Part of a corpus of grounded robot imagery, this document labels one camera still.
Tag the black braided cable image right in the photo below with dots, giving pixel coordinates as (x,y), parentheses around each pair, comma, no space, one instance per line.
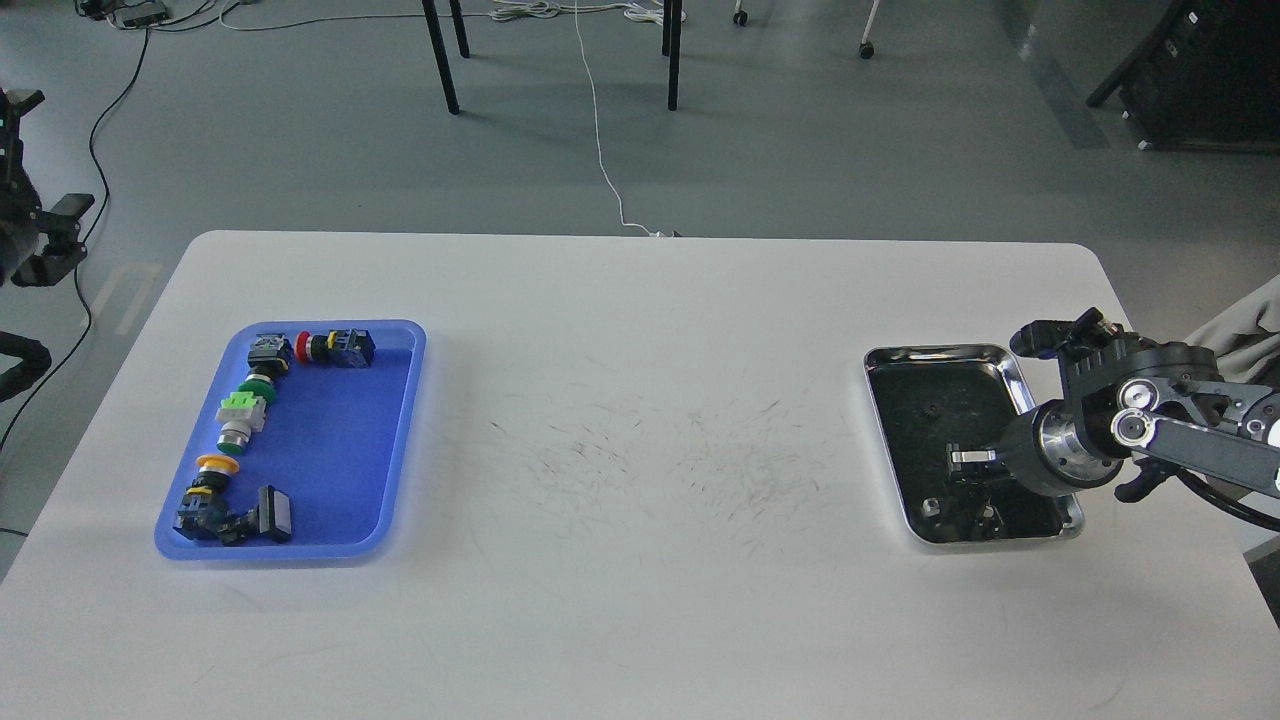
(1153,472)

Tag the red mushroom push button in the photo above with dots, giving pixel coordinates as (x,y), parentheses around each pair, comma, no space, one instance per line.
(341,348)

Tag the black wrist camera image right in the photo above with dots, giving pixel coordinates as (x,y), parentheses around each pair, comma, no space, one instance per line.
(1065,339)

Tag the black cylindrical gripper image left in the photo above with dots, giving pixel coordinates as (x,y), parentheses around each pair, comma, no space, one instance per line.
(39,247)

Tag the black cabinet top right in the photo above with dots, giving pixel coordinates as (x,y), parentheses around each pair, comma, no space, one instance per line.
(1204,79)

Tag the yellow push button switch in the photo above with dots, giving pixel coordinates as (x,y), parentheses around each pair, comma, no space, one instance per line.
(203,510)

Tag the light green selector switch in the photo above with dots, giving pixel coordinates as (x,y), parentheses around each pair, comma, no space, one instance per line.
(240,416)

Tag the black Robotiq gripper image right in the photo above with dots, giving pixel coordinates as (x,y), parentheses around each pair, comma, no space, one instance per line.
(1040,450)

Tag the silver metal tray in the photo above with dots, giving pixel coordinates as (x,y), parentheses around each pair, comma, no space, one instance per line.
(979,389)

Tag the blue plastic tray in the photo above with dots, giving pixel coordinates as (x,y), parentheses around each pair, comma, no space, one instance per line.
(333,443)

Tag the black table leg left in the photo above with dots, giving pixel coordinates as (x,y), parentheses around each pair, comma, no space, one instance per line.
(433,20)

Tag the green push button switch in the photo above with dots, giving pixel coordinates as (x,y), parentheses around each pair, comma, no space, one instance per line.
(268,359)

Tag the black square push button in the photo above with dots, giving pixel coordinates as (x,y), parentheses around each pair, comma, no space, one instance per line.
(269,518)

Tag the black table leg right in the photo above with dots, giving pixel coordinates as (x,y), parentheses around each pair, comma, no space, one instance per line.
(672,19)

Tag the black table leg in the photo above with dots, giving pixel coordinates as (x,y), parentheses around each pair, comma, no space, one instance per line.
(433,20)
(672,19)

